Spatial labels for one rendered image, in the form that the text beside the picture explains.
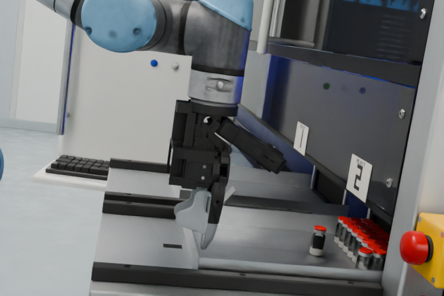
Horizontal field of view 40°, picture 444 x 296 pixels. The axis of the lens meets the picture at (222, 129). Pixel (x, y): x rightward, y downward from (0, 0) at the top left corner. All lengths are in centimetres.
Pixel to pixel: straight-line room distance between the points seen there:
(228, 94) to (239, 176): 64
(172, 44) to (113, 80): 93
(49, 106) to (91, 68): 464
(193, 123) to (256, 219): 33
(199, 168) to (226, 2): 22
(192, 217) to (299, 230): 32
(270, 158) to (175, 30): 22
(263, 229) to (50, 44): 536
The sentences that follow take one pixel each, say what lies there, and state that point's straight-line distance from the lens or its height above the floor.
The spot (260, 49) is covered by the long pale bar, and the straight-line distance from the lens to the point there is 151.
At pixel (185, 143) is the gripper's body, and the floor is 106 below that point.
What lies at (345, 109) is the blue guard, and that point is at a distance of 108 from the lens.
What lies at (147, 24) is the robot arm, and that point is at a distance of 69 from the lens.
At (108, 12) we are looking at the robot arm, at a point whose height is 122.
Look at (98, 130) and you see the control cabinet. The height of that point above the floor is 90.
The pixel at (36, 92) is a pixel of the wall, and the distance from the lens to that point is 638.
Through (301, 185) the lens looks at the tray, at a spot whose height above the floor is 89.
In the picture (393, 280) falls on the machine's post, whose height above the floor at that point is 92.
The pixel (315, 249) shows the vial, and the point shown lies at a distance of 101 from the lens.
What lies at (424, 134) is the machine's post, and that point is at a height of 112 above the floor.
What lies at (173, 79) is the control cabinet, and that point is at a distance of 172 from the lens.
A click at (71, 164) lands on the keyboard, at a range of 162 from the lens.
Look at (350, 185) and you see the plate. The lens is 102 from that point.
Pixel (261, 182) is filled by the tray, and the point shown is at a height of 88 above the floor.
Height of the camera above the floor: 121
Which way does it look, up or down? 9 degrees down
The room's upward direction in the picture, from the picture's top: 8 degrees clockwise
